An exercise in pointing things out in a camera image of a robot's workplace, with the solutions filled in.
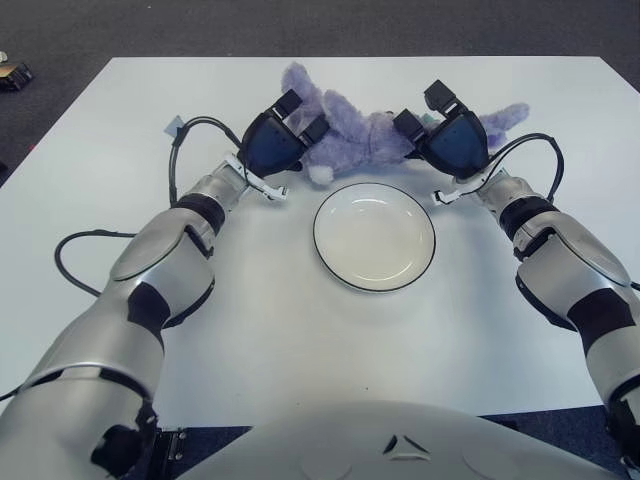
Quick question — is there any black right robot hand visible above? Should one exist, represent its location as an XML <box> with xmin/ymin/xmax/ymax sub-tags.
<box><xmin>392</xmin><ymin>79</ymin><xmax>489</xmax><ymax>177</ymax></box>

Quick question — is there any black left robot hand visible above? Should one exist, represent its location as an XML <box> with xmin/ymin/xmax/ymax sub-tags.
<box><xmin>239</xmin><ymin>87</ymin><xmax>329</xmax><ymax>177</ymax></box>

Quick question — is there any purple plush doll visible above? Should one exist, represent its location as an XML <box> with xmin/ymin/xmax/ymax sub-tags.
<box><xmin>281</xmin><ymin>62</ymin><xmax>530</xmax><ymax>186</ymax></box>

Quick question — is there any white plate with black rim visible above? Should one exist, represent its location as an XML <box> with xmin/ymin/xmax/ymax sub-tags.
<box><xmin>312</xmin><ymin>182</ymin><xmax>437</xmax><ymax>294</ymax></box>

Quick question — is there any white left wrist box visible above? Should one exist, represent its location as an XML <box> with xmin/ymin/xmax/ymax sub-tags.
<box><xmin>222</xmin><ymin>154</ymin><xmax>289</xmax><ymax>202</ymax></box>

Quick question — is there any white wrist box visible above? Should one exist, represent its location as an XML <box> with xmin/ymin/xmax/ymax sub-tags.
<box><xmin>432</xmin><ymin>167</ymin><xmax>506</xmax><ymax>206</ymax></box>
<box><xmin>222</xmin><ymin>154</ymin><xmax>289</xmax><ymax>202</ymax></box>

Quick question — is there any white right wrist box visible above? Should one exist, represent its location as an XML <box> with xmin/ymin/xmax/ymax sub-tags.
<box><xmin>432</xmin><ymin>167</ymin><xmax>506</xmax><ymax>206</ymax></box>

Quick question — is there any black and yellow floor box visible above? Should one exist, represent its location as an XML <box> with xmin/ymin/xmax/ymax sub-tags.
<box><xmin>0</xmin><ymin>60</ymin><xmax>34</xmax><ymax>93</ymax></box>

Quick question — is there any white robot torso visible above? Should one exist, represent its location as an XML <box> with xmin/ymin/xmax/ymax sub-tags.
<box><xmin>174</xmin><ymin>397</ymin><xmax>621</xmax><ymax>480</ymax></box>

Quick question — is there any black metal table hinge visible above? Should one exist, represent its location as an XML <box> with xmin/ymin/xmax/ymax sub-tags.
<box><xmin>152</xmin><ymin>428</ymin><xmax>189</xmax><ymax>474</ymax></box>

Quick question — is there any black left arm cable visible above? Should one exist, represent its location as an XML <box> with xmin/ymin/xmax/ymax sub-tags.
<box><xmin>54</xmin><ymin>115</ymin><xmax>246</xmax><ymax>296</ymax></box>

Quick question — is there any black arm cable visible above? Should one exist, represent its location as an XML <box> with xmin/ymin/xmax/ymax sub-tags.
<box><xmin>487</xmin><ymin>132</ymin><xmax>566</xmax><ymax>201</ymax></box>
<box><xmin>54</xmin><ymin>115</ymin><xmax>246</xmax><ymax>296</ymax></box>

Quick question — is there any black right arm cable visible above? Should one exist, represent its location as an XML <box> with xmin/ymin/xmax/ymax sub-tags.
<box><xmin>487</xmin><ymin>132</ymin><xmax>566</xmax><ymax>201</ymax></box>

